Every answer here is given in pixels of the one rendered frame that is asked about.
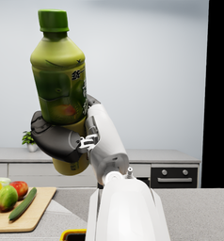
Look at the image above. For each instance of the green tea bottle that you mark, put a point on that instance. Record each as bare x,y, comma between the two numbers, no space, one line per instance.
59,78

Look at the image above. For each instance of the grey kitchen counter cabinet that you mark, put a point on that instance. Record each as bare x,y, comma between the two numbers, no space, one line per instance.
167,163

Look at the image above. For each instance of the small potted plant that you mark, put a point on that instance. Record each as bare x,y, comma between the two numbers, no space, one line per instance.
29,141

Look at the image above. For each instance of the black built-in oven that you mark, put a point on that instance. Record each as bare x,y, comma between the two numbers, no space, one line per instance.
174,176

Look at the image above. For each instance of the red apple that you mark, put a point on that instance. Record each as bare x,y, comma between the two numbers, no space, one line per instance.
20,188

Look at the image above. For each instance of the green cucumber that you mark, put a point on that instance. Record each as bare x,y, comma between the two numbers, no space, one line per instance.
23,204

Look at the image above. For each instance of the wooden cutting board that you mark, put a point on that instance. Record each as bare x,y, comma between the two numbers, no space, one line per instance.
26,213

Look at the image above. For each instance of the pale green vegetable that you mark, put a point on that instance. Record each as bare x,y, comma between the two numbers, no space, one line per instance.
4,180

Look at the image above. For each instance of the green red mango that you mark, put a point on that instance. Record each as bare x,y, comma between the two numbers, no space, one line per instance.
6,198

